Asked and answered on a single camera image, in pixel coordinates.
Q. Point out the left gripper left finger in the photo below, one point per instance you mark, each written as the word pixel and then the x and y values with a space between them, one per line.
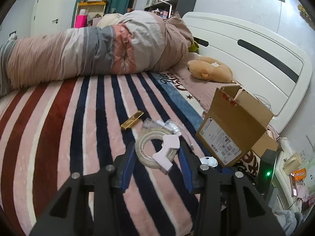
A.
pixel 124 165

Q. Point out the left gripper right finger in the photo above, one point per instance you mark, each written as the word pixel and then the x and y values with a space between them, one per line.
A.
pixel 190 163

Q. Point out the gold rectangular box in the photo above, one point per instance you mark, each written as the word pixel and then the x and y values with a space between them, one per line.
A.
pixel 131 121

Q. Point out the striped plush bed blanket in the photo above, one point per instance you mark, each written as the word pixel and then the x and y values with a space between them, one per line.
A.
pixel 53 130

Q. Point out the pink gift bag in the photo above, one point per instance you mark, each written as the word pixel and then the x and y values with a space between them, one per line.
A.
pixel 80 21

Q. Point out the orange plush toy pillow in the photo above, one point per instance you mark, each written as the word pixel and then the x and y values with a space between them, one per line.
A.
pixel 209 69

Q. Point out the clear bottle pink cap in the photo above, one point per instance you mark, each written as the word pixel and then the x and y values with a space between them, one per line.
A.
pixel 150 124

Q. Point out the yellow small cabinet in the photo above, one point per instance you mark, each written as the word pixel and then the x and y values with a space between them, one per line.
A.
pixel 91 8

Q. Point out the cream knot cushion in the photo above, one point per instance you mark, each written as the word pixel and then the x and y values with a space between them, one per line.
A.
pixel 109 19

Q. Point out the white bed headboard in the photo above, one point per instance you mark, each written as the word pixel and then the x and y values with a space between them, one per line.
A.
pixel 267 65

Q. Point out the brown cardboard box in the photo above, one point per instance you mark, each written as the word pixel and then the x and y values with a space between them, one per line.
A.
pixel 235 124

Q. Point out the green plush toy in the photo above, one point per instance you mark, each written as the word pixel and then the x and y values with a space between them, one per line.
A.
pixel 194 47

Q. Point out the rolled striped quilt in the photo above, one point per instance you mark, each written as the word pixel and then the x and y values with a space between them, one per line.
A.
pixel 139 41

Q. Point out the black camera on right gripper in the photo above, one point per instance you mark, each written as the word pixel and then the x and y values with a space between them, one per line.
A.
pixel 266 171

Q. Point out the clear tape roll with dispenser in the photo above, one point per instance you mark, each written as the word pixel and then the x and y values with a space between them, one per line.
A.
pixel 156 149

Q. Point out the white door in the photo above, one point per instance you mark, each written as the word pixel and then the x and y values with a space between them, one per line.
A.
pixel 46 17

